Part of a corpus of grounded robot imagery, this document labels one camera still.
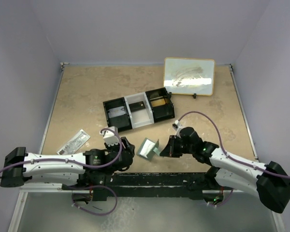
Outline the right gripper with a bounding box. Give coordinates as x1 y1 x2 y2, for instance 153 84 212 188
160 135 194 158

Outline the green card holder wallet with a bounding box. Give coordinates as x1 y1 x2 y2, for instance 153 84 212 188
137 138 161 161

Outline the black white sorting tray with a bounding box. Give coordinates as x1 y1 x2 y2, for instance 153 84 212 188
103 87 175 132

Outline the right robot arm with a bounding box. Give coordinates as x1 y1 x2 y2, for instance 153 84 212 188
160 127 290 214

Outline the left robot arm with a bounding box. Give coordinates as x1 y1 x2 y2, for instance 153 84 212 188
0 137 135 189

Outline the silver VIP card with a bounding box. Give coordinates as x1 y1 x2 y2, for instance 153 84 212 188
108 106 126 118

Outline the gold card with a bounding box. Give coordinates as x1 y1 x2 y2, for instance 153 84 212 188
150 98 167 107

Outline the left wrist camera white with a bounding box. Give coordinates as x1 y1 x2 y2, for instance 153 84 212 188
100 126 119 146

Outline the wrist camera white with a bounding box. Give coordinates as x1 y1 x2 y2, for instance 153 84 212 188
172 120 183 132
100 126 119 146

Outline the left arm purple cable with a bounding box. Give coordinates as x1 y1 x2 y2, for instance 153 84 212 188
0 128 124 179

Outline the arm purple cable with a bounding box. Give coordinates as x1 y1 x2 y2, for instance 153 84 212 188
176 111 290 181
0 128 124 179

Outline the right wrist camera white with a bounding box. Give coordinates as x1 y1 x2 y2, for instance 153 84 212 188
172 120 183 132

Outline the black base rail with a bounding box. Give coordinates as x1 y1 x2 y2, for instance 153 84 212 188
61 172 234 202

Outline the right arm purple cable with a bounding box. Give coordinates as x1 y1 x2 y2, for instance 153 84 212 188
176 111 290 181

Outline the white board wooden frame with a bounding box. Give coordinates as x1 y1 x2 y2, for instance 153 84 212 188
163 57 216 96

